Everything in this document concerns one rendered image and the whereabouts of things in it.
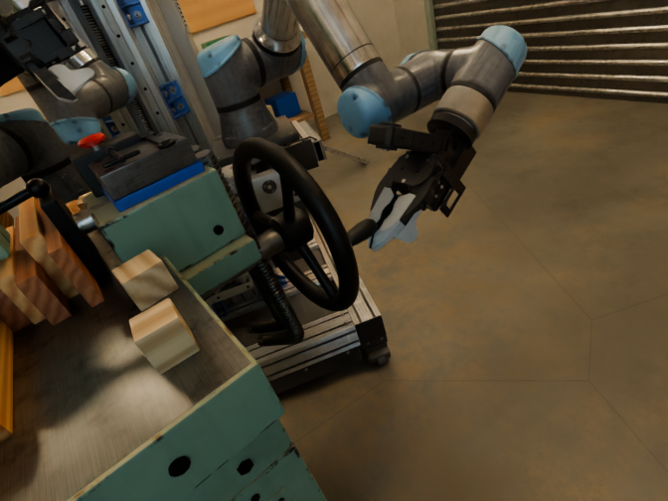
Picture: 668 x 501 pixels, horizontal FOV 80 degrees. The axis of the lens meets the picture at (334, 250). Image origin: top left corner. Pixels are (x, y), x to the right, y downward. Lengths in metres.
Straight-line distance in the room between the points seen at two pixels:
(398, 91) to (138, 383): 0.50
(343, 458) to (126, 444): 1.02
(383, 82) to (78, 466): 0.55
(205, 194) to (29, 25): 0.35
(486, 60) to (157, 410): 0.57
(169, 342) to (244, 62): 0.84
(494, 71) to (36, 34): 0.61
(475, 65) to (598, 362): 1.03
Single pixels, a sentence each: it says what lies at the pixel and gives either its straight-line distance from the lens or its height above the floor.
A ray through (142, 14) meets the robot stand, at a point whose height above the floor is 1.15.
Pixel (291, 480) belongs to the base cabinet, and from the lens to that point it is 0.51.
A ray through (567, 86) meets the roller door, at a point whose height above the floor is 0.06.
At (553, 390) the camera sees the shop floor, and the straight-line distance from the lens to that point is 1.35.
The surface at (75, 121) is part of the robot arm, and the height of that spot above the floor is 1.01.
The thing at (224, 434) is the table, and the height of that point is 0.87.
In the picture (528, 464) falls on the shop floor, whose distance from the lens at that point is 1.23.
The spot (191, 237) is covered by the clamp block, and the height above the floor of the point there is 0.90.
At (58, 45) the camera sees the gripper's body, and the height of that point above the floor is 1.12.
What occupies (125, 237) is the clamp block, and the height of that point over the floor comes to 0.94.
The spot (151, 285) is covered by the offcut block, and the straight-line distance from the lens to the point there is 0.40.
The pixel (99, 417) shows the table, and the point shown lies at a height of 0.90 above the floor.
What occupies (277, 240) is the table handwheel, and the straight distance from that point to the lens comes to 0.58.
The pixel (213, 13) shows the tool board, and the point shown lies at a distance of 3.86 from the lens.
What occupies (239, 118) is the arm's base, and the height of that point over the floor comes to 0.88.
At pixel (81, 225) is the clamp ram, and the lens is 0.52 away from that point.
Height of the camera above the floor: 1.09
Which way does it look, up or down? 33 degrees down
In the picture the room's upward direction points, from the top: 18 degrees counter-clockwise
